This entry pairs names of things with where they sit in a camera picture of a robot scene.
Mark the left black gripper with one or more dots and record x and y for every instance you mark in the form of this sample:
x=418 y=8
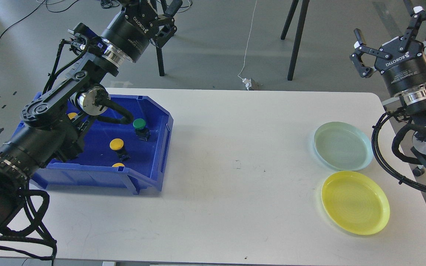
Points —
x=129 y=29

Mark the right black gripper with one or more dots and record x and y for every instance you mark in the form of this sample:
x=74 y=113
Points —
x=405 y=70

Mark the yellow push button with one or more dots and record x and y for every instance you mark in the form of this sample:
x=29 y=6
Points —
x=118 y=146

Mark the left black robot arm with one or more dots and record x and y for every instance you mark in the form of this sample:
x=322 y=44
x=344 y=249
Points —
x=56 y=123

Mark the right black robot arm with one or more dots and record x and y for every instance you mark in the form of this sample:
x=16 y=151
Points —
x=409 y=143

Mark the green push button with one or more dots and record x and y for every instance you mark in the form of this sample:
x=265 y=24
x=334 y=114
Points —
x=143 y=133

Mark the light green plate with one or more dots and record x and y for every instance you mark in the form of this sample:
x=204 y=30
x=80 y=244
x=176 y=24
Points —
x=342 y=146

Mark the yellow plate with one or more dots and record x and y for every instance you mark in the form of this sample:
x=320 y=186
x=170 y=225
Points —
x=355 y=203

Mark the black tripod leg left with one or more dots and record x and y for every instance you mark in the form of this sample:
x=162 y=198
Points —
x=159 y=55

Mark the black tripod leg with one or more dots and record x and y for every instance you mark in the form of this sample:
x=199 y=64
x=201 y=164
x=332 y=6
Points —
x=159 y=55
x=298 y=34

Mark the black tripod leg right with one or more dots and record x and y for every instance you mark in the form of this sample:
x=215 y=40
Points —
x=298 y=34

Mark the white power adapter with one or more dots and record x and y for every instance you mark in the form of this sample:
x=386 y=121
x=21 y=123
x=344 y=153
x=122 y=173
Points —
x=250 y=84

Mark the blue plastic storage bin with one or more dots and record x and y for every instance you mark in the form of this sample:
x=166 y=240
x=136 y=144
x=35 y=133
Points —
x=146 y=166

